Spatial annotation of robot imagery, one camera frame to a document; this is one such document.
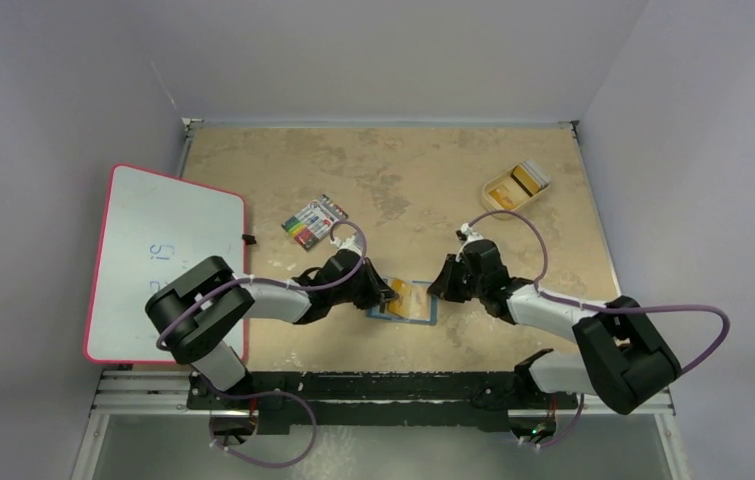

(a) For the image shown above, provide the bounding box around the gold credit card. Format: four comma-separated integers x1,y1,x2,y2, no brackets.
409,283,431,321
385,278,413,318

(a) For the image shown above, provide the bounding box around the blue card holder wallet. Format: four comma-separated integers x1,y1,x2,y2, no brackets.
367,278,438,326

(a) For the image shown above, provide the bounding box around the beige oval card tray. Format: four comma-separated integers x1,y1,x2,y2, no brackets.
480,165,550,211

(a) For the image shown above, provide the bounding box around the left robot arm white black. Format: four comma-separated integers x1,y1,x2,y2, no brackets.
144,248,399,409

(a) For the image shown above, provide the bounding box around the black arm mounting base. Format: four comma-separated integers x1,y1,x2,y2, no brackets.
187,371,578,436

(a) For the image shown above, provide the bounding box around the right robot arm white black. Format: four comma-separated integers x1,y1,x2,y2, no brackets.
427,239,683,415

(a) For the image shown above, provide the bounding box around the pack of coloured markers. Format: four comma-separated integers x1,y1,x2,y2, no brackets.
281,194,349,251

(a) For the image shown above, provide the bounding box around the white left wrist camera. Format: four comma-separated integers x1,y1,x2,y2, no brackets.
331,235,363,256

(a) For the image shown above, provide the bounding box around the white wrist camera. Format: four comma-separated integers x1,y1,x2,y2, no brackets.
455,223,485,255
331,235,363,256

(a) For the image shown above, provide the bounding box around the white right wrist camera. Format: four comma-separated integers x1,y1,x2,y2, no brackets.
455,223,485,255

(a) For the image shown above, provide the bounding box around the whiteboard with pink frame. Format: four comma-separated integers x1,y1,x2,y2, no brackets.
83,164,246,365

